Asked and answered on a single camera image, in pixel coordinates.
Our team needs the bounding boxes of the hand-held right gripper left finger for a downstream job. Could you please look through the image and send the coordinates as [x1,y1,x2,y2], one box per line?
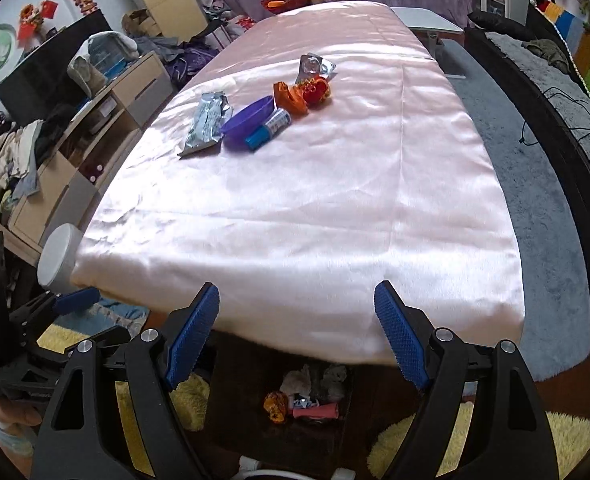
[29,282,241,480]

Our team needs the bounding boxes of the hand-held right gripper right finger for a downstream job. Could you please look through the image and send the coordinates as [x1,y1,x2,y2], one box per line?
[373,280,568,480]

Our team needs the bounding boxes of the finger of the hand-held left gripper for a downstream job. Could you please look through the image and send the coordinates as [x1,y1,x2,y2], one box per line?
[10,287,101,331]
[5,325,133,401]

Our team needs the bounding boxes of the dark brown box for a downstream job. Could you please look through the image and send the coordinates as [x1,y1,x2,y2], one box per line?
[210,335,376,466]

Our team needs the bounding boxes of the red gold candy wrapper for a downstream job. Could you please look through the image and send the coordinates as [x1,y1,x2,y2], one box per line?
[264,392,291,423]
[295,76,332,106]

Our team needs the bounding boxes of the white tissue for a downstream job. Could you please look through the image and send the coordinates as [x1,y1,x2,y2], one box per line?
[280,366,321,397]

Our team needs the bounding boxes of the red plastic tube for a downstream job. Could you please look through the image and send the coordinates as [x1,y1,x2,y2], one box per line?
[292,402,338,422]

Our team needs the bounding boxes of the silver foil packet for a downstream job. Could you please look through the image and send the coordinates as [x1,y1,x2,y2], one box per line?
[177,91,233,158]

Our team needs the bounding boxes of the blue capped small bottle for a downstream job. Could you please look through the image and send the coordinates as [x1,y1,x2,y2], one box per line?
[245,108,291,149]

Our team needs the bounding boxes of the purple plastic plate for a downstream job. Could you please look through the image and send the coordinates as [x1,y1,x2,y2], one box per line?
[220,96,276,150]

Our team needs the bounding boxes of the orange wrapper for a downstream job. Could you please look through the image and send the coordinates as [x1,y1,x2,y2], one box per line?
[273,81,308,116]

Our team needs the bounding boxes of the clear blister wrapper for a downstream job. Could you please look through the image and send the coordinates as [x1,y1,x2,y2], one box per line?
[297,53,337,83]

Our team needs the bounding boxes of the person's left hand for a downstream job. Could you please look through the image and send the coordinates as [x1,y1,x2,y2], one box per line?
[0,400,43,463]

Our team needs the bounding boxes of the white round bin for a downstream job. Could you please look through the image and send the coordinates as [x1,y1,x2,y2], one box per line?
[38,223,83,291]

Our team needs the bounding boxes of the mixed clothes pile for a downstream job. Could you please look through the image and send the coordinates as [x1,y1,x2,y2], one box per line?
[0,112,68,221]

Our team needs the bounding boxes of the pink satin tablecloth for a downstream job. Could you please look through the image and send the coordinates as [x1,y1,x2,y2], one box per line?
[70,0,526,366]

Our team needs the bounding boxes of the grey floor rug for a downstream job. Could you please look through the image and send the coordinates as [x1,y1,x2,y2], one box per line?
[442,40,590,383]

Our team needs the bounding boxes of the yellow fluffy rug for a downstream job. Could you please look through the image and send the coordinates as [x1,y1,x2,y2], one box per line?
[38,322,590,480]

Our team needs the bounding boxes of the black television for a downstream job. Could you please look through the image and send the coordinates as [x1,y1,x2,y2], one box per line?
[0,10,113,126]

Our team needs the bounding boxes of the beige grey television cabinet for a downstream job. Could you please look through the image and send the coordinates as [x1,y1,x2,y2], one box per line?
[5,50,176,256]

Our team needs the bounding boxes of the pet cage with towel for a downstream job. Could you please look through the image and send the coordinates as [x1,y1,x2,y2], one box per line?
[68,31,140,96]

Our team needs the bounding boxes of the blue white bird cage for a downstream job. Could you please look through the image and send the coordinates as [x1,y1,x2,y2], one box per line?
[88,40,128,78]

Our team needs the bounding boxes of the purple bag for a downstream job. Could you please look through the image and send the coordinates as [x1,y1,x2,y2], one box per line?
[167,42,221,86]

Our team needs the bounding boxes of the grey clothes pile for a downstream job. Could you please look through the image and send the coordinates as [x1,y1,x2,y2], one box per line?
[128,25,211,61]

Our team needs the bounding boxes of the grey fluffy sofa blanket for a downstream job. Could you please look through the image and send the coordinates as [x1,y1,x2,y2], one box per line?
[485,30,590,161]

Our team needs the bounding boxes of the cardboard box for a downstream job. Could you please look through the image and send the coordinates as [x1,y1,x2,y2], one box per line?
[122,8,163,38]

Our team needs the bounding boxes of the sunflower and red flags decoration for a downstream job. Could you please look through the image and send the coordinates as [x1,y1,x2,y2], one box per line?
[16,1,59,41]

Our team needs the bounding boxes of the white folding table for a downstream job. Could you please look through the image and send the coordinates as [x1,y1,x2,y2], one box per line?
[390,6,463,81]

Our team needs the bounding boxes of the brown grey garment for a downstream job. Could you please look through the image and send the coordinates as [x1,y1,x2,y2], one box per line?
[522,37,573,81]

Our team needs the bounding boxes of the white red printed bag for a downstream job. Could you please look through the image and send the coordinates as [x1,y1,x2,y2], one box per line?
[230,15,258,36]

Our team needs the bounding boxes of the black pillow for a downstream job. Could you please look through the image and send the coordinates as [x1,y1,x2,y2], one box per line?
[467,10,530,41]

